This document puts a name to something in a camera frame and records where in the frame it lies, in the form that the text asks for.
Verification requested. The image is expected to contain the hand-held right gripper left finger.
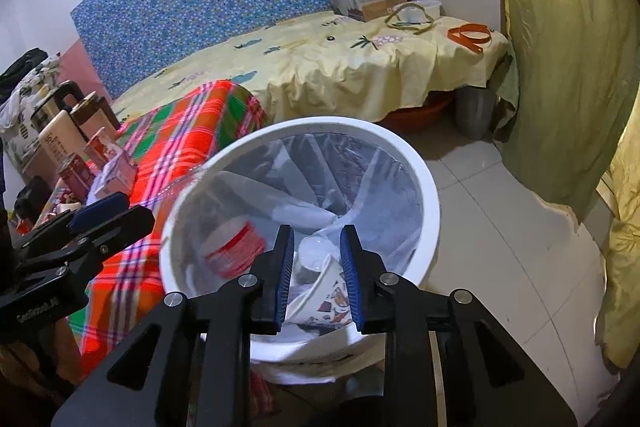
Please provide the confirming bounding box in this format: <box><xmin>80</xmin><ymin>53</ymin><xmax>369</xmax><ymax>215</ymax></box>
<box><xmin>50</xmin><ymin>224</ymin><xmax>297</xmax><ymax>427</ymax></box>

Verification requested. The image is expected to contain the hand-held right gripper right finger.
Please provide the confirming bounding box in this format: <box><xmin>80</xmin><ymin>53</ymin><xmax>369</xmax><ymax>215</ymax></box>
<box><xmin>340</xmin><ymin>223</ymin><xmax>578</xmax><ymax>427</ymax></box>

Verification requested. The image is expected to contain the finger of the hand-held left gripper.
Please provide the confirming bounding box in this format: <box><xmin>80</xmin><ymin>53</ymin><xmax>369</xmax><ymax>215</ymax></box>
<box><xmin>20</xmin><ymin>192</ymin><xmax>132</xmax><ymax>253</ymax></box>
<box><xmin>15</xmin><ymin>206</ymin><xmax>157</xmax><ymax>282</ymax></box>

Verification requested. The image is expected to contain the printed paper cup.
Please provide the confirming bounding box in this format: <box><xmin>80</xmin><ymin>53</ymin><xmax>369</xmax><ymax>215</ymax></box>
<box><xmin>287</xmin><ymin>252</ymin><xmax>362</xmax><ymax>335</ymax></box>

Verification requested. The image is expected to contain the pale drink carton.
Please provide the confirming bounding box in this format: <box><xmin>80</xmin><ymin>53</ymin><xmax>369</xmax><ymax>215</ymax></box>
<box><xmin>89</xmin><ymin>154</ymin><xmax>137</xmax><ymax>204</ymax></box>

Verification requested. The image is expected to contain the clear plastic bin liner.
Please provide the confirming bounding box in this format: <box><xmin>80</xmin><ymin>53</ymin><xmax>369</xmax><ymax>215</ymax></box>
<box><xmin>172</xmin><ymin>132</ymin><xmax>421</xmax><ymax>303</ymax></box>

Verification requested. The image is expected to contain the white round trash bin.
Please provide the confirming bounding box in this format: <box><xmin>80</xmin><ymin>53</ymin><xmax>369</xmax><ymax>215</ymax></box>
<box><xmin>159</xmin><ymin>118</ymin><xmax>442</xmax><ymax>383</ymax></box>

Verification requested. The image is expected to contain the red and white carton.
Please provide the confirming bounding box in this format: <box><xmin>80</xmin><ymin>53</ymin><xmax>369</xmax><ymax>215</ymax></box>
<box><xmin>82</xmin><ymin>129</ymin><xmax>123</xmax><ymax>168</ymax></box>

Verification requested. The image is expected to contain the red and white paper cup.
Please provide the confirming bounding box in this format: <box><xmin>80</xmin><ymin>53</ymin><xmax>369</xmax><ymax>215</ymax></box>
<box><xmin>200</xmin><ymin>219</ymin><xmax>267</xmax><ymax>280</ymax></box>

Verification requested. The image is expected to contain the black container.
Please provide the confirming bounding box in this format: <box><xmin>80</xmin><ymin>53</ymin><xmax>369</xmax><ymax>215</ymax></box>
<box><xmin>14</xmin><ymin>177</ymin><xmax>52</xmax><ymax>230</ymax></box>

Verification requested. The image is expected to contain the beige lotion bottle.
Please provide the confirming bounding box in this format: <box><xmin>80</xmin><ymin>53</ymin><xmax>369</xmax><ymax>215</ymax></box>
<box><xmin>39</xmin><ymin>109</ymin><xmax>92</xmax><ymax>178</ymax></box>

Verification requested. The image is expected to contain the tumbler with brown lid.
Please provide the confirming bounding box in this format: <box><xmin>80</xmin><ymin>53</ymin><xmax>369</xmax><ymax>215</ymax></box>
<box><xmin>70</xmin><ymin>92</ymin><xmax>121</xmax><ymax>142</ymax></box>

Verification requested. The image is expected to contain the plaid tablecloth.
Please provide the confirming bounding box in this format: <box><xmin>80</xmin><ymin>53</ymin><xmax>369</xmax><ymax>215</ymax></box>
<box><xmin>70</xmin><ymin>79</ymin><xmax>268</xmax><ymax>373</ymax></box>

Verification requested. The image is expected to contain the pineapple print cloth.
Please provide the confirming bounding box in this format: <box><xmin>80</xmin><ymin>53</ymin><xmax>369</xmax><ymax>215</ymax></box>
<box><xmin>0</xmin><ymin>54</ymin><xmax>62</xmax><ymax>178</ymax></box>

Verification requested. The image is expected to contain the black bag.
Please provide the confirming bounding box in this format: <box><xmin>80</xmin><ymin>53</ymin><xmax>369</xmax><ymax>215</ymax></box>
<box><xmin>0</xmin><ymin>48</ymin><xmax>48</xmax><ymax>82</ymax></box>

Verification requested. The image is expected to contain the red plastic basin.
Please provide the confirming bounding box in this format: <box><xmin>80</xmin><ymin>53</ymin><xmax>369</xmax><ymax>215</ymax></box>
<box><xmin>382</xmin><ymin>96</ymin><xmax>453</xmax><ymax>134</ymax></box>

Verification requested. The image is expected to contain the grey bed leg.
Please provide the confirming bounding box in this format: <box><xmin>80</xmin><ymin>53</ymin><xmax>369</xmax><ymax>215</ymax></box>
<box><xmin>454</xmin><ymin>87</ymin><xmax>496</xmax><ymax>140</ymax></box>

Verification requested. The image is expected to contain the yellow printed bed sheet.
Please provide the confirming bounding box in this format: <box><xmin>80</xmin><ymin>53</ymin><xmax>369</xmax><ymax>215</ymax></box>
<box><xmin>112</xmin><ymin>9</ymin><xmax>512</xmax><ymax>134</ymax></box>

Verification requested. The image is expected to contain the yellow-green hanging cloth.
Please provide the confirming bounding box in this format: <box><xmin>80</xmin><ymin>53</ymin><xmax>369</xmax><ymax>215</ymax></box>
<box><xmin>594</xmin><ymin>122</ymin><xmax>640</xmax><ymax>375</ymax></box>

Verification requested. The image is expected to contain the white bowl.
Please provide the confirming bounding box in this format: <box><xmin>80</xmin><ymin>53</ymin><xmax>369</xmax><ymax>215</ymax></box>
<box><xmin>392</xmin><ymin>0</ymin><xmax>443</xmax><ymax>22</ymax></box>

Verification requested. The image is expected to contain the green curtain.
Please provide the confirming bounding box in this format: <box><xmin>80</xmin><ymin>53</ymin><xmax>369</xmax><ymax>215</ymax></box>
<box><xmin>450</xmin><ymin>0</ymin><xmax>640</xmax><ymax>224</ymax></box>

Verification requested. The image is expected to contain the steel kettle with black handle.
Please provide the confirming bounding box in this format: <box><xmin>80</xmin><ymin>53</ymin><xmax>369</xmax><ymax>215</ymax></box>
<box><xmin>30</xmin><ymin>81</ymin><xmax>86</xmax><ymax>132</ymax></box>

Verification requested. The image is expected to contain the olive strap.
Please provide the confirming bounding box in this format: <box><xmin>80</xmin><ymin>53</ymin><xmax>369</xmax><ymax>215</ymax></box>
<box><xmin>384</xmin><ymin>4</ymin><xmax>441</xmax><ymax>36</ymax></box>

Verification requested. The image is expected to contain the orange strap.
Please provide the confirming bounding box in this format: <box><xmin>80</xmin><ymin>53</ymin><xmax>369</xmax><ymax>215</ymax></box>
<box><xmin>447</xmin><ymin>23</ymin><xmax>493</xmax><ymax>56</ymax></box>

